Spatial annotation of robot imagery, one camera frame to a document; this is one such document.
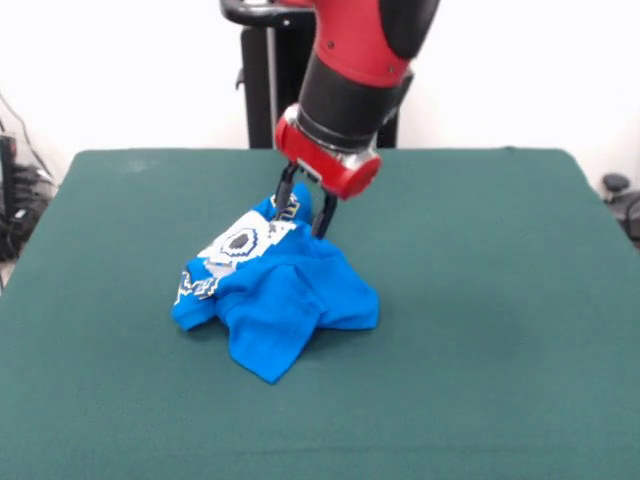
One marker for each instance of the dark green tablecloth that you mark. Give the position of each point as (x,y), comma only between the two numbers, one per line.
(150,400)

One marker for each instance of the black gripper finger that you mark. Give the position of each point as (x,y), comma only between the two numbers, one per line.
(324,217)
(285,192)

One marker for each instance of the black office chair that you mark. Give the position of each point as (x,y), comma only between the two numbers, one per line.
(625,200)

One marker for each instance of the blue printed t-shirt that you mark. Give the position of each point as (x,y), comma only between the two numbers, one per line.
(280,310)

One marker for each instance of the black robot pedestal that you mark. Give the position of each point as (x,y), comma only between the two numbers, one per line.
(257,85)

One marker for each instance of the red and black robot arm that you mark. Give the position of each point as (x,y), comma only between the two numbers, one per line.
(360,60)

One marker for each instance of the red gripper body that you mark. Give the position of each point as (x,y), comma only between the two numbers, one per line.
(320,165)

